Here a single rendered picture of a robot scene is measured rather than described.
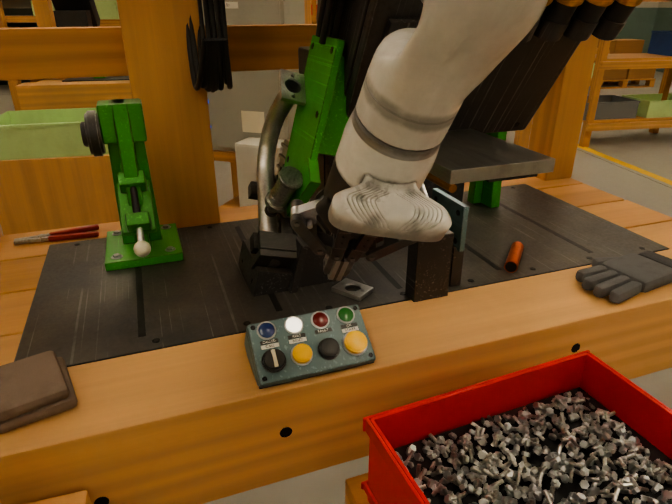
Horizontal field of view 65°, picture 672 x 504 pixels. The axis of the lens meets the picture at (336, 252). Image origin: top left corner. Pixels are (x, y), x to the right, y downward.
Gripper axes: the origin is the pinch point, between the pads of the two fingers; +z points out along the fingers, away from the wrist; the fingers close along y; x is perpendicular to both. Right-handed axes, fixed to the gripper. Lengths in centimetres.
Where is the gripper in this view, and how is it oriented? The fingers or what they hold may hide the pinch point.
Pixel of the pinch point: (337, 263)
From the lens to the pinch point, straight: 54.1
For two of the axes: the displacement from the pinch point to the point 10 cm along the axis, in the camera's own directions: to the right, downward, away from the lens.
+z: -2.4, 5.8, 7.8
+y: -9.7, -1.2, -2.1
